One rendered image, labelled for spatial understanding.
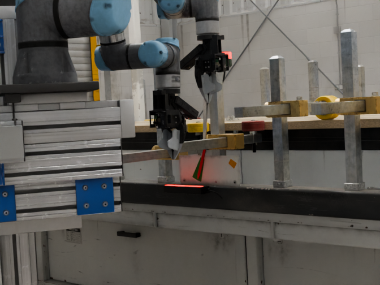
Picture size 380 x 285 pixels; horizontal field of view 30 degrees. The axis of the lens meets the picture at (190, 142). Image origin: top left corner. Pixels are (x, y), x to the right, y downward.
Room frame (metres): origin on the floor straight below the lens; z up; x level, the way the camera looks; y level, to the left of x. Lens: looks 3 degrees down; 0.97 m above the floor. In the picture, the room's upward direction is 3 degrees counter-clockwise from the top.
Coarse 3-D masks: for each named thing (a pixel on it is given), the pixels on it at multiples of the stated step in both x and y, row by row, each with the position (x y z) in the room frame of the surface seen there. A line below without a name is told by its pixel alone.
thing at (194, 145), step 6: (216, 138) 2.32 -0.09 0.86; (222, 138) 2.32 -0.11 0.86; (246, 138) 2.42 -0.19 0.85; (252, 138) 2.44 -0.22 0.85; (258, 138) 2.47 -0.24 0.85; (186, 144) 2.18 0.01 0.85; (192, 144) 2.20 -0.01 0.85; (198, 144) 2.23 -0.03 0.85; (204, 144) 2.25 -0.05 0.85; (210, 144) 2.27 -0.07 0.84; (216, 144) 2.29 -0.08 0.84; (222, 144) 2.32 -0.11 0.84; (180, 150) 2.16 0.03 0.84; (186, 150) 2.18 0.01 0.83; (192, 150) 2.20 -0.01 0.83
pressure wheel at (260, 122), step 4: (252, 120) 2.47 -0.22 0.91; (256, 120) 2.49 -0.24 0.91; (260, 120) 2.45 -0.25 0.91; (244, 124) 2.45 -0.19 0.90; (248, 124) 2.44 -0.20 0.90; (252, 124) 2.44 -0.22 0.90; (256, 124) 2.44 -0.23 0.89; (260, 124) 2.44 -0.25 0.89; (264, 124) 2.46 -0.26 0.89; (244, 128) 2.45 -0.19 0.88; (248, 128) 2.44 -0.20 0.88; (252, 128) 2.44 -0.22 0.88; (256, 128) 2.44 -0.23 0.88; (260, 128) 2.44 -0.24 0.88; (264, 128) 2.46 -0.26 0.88; (252, 132) 2.46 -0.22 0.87; (256, 132) 2.47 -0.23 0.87; (252, 144) 2.47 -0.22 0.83
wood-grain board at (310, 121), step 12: (192, 120) 3.30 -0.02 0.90; (240, 120) 2.84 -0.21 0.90; (264, 120) 2.65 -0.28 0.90; (288, 120) 2.49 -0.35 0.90; (300, 120) 2.41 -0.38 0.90; (312, 120) 2.37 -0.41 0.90; (324, 120) 2.34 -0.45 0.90; (336, 120) 2.31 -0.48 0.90; (360, 120) 2.25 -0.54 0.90; (372, 120) 2.22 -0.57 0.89
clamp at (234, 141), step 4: (208, 136) 2.38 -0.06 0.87; (212, 136) 2.37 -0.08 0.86; (216, 136) 2.36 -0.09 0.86; (220, 136) 2.35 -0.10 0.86; (224, 136) 2.34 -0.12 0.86; (228, 136) 2.33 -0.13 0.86; (232, 136) 2.32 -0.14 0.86; (236, 136) 2.32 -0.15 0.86; (240, 136) 2.33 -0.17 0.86; (228, 140) 2.33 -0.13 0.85; (232, 140) 2.32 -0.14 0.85; (236, 140) 2.32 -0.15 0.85; (240, 140) 2.33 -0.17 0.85; (228, 144) 2.33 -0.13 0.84; (232, 144) 2.32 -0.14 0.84; (236, 144) 2.32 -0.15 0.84; (240, 144) 2.33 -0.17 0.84; (216, 148) 2.36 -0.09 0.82; (220, 148) 2.35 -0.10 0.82; (224, 148) 2.34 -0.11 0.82; (228, 148) 2.33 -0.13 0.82; (232, 148) 2.32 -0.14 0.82; (236, 148) 2.32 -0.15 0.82; (240, 148) 2.33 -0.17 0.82
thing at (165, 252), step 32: (256, 160) 2.53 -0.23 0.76; (320, 160) 2.36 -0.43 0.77; (96, 224) 3.16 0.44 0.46; (128, 224) 3.02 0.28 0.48; (64, 256) 3.32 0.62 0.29; (96, 256) 3.17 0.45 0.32; (128, 256) 3.03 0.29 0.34; (160, 256) 2.91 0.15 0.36; (192, 256) 2.79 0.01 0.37; (224, 256) 2.69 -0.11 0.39; (256, 256) 2.55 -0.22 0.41; (288, 256) 2.50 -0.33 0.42; (320, 256) 2.41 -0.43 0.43; (352, 256) 2.33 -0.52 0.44
